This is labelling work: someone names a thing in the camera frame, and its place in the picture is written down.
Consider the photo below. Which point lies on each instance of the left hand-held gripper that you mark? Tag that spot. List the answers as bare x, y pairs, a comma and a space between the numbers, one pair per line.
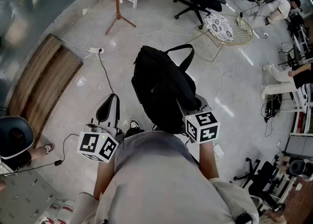
97, 144

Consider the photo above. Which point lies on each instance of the floral patterned cushion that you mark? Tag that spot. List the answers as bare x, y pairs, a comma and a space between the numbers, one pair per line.
220, 28

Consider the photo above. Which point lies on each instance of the person's right forearm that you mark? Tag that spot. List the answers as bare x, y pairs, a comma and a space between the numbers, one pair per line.
207, 159

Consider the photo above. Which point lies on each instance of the person's right shoe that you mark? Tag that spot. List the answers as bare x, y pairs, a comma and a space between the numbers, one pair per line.
155, 127

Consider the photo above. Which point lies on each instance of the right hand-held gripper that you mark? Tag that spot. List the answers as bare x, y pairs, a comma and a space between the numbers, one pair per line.
204, 127

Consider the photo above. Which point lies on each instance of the white power adapter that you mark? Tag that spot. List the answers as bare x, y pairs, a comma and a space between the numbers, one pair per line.
218, 151

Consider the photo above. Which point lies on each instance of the person's left forearm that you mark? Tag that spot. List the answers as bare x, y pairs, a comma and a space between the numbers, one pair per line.
104, 179

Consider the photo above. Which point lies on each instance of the dark blue shell chair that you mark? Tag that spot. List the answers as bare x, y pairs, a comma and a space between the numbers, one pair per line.
14, 137

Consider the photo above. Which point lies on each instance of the person's shoe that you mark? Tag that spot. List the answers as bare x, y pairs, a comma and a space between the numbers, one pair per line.
155, 127
134, 124

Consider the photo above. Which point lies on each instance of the person's left shoe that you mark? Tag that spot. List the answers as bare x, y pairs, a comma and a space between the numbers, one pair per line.
134, 124

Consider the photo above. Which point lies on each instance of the grey metal locker cabinet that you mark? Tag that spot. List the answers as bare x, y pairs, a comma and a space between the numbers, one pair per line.
22, 198

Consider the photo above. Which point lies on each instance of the person's grey shirt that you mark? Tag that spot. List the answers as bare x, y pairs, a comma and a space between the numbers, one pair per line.
156, 181

